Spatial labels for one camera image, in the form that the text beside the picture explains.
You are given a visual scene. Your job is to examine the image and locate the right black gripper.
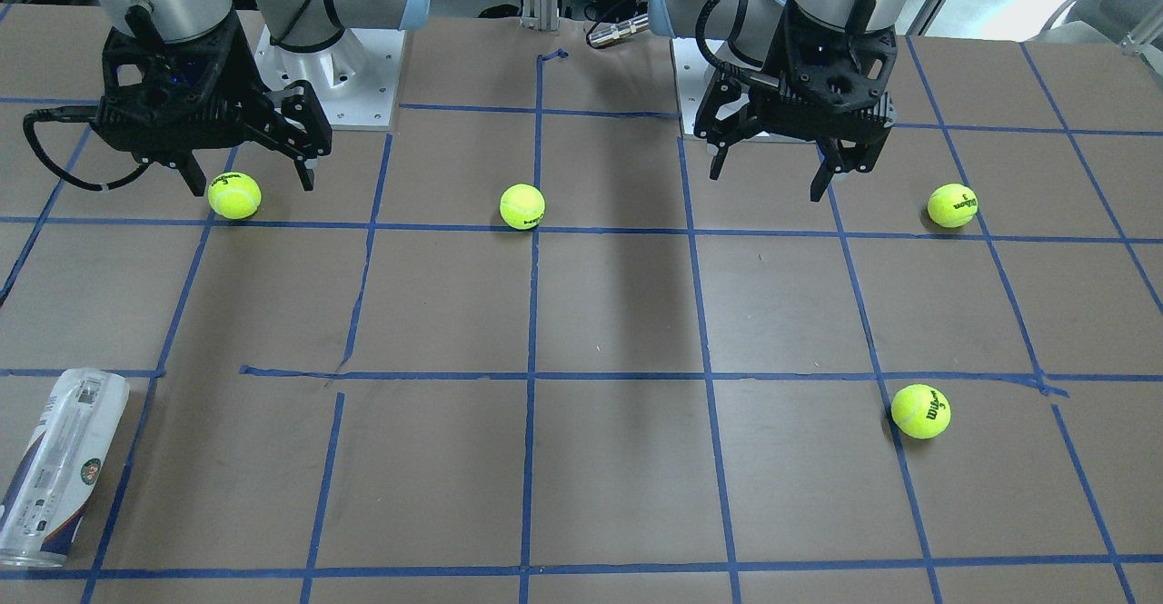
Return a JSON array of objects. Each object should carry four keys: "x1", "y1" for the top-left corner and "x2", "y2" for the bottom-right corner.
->
[{"x1": 95, "y1": 5, "x2": 333, "y2": 197}]

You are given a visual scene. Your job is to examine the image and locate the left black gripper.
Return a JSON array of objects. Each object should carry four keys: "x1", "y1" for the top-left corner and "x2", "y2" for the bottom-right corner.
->
[{"x1": 694, "y1": 0, "x2": 897, "y2": 202}]

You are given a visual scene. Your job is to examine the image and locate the clear tennis ball can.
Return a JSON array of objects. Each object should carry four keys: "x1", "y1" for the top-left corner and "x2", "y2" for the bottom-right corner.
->
[{"x1": 1, "y1": 368, "x2": 130, "y2": 569}]

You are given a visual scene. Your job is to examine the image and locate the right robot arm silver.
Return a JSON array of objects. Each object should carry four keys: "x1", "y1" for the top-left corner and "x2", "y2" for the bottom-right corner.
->
[{"x1": 67, "y1": 0, "x2": 431, "y2": 197}]

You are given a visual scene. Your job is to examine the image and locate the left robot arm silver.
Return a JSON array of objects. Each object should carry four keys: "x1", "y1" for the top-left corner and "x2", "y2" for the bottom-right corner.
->
[{"x1": 648, "y1": 0, "x2": 906, "y2": 202}]

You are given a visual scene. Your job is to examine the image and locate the tennis ball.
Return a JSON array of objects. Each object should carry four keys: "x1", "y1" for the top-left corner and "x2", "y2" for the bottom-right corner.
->
[
  {"x1": 926, "y1": 184, "x2": 978, "y2": 229},
  {"x1": 890, "y1": 383, "x2": 951, "y2": 440},
  {"x1": 499, "y1": 184, "x2": 547, "y2": 230},
  {"x1": 206, "y1": 171, "x2": 262, "y2": 220}
]

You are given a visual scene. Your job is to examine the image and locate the tennis ball centre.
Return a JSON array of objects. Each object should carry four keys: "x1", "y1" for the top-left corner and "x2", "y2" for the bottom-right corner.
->
[{"x1": 499, "y1": 184, "x2": 547, "y2": 230}]

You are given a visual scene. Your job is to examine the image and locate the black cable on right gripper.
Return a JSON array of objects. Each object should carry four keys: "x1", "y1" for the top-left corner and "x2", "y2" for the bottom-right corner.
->
[{"x1": 23, "y1": 105, "x2": 151, "y2": 193}]

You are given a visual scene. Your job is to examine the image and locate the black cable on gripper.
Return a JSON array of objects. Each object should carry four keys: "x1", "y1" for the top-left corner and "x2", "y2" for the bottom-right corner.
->
[
  {"x1": 23, "y1": 105, "x2": 151, "y2": 193},
  {"x1": 695, "y1": 0, "x2": 809, "y2": 92}
]

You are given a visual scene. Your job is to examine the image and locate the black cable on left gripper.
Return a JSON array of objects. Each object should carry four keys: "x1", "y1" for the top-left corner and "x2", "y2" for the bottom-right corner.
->
[{"x1": 695, "y1": 0, "x2": 809, "y2": 92}]

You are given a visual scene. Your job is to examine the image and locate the silver cable connector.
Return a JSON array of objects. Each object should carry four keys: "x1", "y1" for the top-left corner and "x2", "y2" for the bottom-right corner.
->
[{"x1": 585, "y1": 14, "x2": 651, "y2": 49}]

